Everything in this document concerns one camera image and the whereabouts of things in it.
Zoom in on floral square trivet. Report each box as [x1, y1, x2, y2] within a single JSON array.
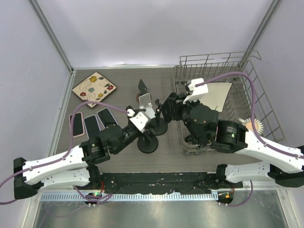
[[72, 72, 117, 102]]

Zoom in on white square plate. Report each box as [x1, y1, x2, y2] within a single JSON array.
[[200, 82, 232, 113]]

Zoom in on black phone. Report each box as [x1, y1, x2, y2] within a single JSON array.
[[161, 101, 173, 123]]

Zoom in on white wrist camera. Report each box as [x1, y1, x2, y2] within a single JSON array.
[[183, 78, 209, 105], [126, 106, 151, 133]]

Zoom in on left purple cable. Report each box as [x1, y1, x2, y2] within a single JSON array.
[[0, 101, 133, 206]]

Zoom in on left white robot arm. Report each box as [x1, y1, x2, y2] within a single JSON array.
[[13, 124, 158, 200]]

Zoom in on tall black phone stand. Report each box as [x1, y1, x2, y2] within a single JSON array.
[[137, 136, 159, 154]]

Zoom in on purple-cased phone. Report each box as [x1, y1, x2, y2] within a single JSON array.
[[84, 115, 100, 140], [97, 108, 118, 128]]

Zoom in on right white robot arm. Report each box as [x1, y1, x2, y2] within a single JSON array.
[[161, 93, 304, 188]]

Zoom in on grey wire dish rack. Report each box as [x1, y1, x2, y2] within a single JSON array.
[[172, 51, 285, 143]]

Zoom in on white folding phone stand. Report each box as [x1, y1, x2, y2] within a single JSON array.
[[139, 93, 155, 119]]

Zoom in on ribbed cup with peach inside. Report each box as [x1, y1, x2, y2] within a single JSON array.
[[238, 118, 264, 136]]

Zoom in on black round-base stand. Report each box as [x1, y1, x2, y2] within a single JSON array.
[[150, 99, 168, 136]]

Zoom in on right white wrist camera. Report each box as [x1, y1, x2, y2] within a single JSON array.
[[183, 78, 209, 105]]

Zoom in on wooden-base grey phone stand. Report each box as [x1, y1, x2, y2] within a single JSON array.
[[136, 79, 149, 103]]

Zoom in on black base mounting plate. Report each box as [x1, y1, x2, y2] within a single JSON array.
[[88, 172, 243, 195]]

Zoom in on pink-cased phone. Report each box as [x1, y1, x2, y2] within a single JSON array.
[[73, 112, 85, 138]]

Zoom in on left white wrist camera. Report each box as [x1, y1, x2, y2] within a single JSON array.
[[126, 106, 151, 133]]

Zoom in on white slotted cable duct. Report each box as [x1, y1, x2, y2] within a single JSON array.
[[40, 191, 218, 202]]

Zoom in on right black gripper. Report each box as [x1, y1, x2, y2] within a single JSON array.
[[168, 92, 203, 144]]

